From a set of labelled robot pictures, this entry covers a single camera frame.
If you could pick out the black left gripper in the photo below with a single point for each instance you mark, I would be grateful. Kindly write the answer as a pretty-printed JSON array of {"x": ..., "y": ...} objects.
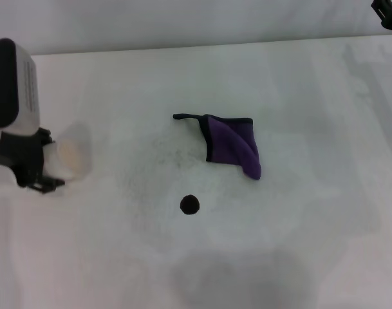
[{"x": 22, "y": 154}]

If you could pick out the white paper cup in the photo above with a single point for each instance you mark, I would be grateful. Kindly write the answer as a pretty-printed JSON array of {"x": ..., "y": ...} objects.
[{"x": 71, "y": 151}]

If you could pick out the purple rag with black trim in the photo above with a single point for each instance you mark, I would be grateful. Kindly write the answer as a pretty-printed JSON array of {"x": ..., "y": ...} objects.
[{"x": 228, "y": 145}]

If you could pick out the round black water stain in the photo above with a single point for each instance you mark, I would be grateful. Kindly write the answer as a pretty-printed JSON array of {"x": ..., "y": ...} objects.
[{"x": 189, "y": 204}]

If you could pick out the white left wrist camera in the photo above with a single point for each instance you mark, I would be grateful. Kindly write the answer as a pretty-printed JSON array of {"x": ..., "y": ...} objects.
[{"x": 18, "y": 87}]

